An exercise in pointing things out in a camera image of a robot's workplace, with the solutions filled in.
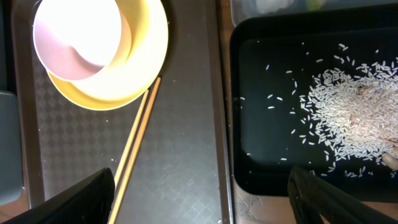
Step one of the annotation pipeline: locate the pink bowl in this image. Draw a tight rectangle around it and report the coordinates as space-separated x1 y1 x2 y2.
32 0 132 81

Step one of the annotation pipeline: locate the clear plastic waste bin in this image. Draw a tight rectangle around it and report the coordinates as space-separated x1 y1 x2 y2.
230 0 397 26

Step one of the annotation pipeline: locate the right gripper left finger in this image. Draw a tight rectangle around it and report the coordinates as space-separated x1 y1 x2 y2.
4 167 115 224

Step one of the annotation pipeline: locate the wooden chopstick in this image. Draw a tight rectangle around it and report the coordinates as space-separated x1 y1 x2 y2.
114 90 149 190
108 77 162 224

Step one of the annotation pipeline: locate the pile of rice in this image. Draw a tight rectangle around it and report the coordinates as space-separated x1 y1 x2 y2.
239 42 398 180

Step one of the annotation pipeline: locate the right wooden chopstick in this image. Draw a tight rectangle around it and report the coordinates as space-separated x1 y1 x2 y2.
108 77 162 224

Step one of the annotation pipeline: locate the black tray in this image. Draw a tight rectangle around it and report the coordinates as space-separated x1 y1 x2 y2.
229 3 397 202

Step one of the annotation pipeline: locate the left wooden chopstick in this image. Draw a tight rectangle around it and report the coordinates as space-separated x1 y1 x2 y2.
114 90 149 190

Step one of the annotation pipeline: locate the yellow plate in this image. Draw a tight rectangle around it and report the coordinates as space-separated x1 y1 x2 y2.
47 0 169 111

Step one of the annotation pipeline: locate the brown serving tray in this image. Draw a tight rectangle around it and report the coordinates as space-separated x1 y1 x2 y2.
12 1 228 223

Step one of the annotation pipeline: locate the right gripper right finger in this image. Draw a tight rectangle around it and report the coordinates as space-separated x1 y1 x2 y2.
287 167 397 224

